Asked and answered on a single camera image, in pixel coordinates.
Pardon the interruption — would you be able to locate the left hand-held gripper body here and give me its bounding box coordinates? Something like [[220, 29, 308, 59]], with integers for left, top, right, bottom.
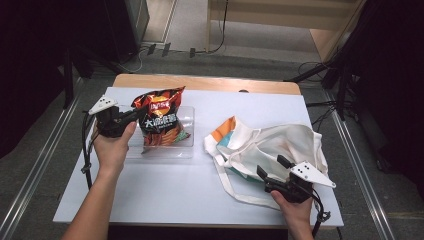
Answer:
[[88, 95, 134, 139]]

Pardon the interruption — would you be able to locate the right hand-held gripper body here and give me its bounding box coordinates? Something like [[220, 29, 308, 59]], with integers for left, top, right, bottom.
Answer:
[[264, 161, 337, 205]]

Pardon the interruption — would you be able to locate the white canvas tote bag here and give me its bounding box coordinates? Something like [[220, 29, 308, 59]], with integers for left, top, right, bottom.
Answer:
[[203, 115, 331, 212]]

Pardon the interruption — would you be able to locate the orange potato chips bag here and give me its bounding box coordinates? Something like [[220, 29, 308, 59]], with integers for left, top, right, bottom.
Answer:
[[130, 85, 192, 148]]

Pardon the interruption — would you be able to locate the clear plastic container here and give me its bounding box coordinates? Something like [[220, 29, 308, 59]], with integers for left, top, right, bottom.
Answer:
[[124, 105, 196, 160]]

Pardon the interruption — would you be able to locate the person's right hand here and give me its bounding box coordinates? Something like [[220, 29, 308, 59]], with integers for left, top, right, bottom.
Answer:
[[269, 189, 315, 232]]

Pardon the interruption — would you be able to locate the person's left hand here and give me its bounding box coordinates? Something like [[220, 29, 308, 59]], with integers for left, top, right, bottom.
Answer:
[[92, 120, 139, 175]]

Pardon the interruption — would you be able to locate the black metal stand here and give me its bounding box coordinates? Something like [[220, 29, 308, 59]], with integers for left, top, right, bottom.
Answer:
[[283, 49, 355, 122], [62, 46, 75, 110]]

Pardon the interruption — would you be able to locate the wooden table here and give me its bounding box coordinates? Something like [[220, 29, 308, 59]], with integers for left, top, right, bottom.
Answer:
[[112, 73, 302, 96]]

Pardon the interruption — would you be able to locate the white table board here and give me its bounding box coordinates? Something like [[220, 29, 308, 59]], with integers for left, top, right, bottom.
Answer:
[[52, 87, 345, 228]]

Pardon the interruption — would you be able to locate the black cabinet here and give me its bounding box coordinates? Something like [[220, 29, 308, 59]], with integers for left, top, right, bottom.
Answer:
[[102, 0, 150, 65]]

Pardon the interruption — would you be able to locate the dark curtain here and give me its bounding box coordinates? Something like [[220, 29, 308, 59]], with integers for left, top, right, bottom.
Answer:
[[344, 0, 424, 201], [0, 0, 113, 160]]

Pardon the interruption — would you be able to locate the light wooden desk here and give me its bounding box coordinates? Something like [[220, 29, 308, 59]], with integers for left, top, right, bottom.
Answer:
[[205, 0, 368, 64]]

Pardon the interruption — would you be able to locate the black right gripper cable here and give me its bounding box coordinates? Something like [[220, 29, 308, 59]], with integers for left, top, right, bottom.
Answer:
[[309, 187, 332, 239]]

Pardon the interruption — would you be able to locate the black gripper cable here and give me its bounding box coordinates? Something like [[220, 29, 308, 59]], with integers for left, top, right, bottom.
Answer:
[[309, 187, 332, 239], [80, 111, 98, 192]]

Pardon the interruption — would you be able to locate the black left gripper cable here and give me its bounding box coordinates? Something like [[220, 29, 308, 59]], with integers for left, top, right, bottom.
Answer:
[[80, 111, 98, 192]]

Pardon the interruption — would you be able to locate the white floor cable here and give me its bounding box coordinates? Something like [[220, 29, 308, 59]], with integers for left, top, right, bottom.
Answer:
[[123, 46, 150, 74]]

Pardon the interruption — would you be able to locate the aluminium floor rail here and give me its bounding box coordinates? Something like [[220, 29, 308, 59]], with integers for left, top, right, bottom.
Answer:
[[323, 89, 398, 240], [0, 78, 84, 240]]

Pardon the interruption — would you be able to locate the black floor cable bundle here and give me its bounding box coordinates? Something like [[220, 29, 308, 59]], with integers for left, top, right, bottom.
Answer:
[[304, 99, 360, 134]]

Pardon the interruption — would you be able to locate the black looped floor cable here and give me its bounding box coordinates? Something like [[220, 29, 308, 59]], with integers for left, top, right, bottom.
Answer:
[[297, 60, 330, 82]]

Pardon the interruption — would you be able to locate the black hanging cable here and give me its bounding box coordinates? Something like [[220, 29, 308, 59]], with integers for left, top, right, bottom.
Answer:
[[213, 0, 230, 55]]

